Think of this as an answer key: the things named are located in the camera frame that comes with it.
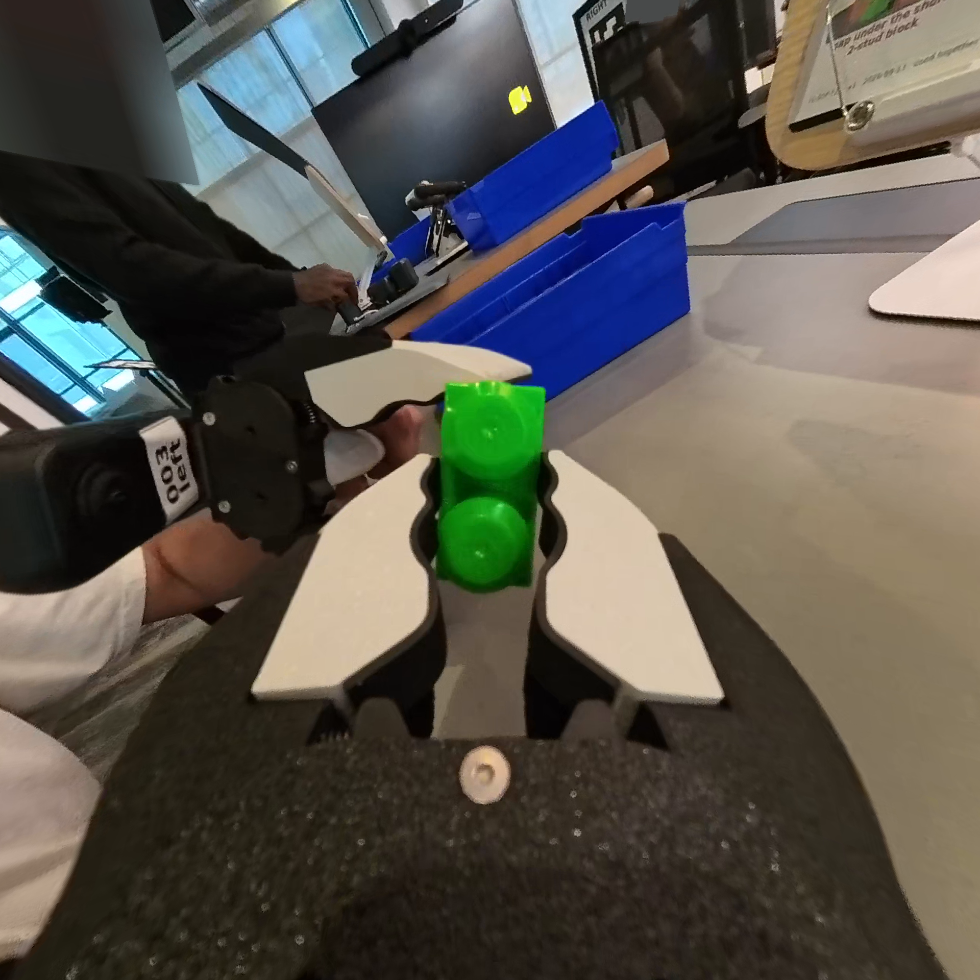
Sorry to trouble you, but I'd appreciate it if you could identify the black video bar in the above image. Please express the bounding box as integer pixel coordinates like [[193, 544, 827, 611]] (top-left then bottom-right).
[[352, 0, 464, 76]]

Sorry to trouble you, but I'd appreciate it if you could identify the blue plastic bin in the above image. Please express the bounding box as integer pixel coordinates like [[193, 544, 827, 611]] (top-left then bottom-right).
[[409, 201, 692, 401], [448, 100, 620, 252], [386, 216, 439, 265]]

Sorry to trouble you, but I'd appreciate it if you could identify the white instruction sheet stand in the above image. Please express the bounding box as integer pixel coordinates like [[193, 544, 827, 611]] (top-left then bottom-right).
[[766, 0, 980, 319]]

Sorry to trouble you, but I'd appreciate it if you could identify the dark display screen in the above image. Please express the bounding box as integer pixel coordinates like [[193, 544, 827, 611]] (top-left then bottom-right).
[[310, 0, 557, 223]]

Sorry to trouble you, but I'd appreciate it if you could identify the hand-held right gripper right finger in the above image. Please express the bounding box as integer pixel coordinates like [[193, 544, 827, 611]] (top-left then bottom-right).
[[528, 449, 724, 705]]

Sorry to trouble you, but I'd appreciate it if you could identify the black mesh office chair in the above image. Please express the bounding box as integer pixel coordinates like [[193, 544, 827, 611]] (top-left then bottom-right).
[[593, 8, 767, 200]]

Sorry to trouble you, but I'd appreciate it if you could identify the printed instruction sheet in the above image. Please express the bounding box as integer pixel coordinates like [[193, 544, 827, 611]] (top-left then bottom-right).
[[789, 0, 980, 131]]

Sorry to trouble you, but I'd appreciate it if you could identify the green two-stud block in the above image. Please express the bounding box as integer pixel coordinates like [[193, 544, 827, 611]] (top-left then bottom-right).
[[432, 380, 547, 592]]

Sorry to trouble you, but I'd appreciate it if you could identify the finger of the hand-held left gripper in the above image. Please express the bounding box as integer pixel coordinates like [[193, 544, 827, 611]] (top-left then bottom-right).
[[305, 340, 533, 428], [324, 427, 385, 486]]

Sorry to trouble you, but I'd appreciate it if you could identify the person's left forearm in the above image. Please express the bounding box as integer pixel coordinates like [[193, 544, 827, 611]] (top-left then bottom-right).
[[141, 517, 265, 625]]

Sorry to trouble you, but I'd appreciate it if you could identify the person's left hand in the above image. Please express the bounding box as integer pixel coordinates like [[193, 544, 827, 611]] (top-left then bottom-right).
[[381, 406, 428, 468]]

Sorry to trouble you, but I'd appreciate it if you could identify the wooden topped desk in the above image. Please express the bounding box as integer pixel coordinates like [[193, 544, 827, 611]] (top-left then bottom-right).
[[383, 141, 671, 338]]

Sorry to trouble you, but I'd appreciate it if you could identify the tilted document stand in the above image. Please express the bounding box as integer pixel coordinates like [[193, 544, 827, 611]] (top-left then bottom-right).
[[195, 80, 391, 265]]

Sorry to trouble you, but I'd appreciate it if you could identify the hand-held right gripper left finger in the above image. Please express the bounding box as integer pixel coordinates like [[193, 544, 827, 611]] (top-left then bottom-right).
[[251, 452, 445, 701]]

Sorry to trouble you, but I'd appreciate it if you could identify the black framed marker sign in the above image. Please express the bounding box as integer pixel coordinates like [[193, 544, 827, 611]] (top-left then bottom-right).
[[574, 0, 629, 101]]

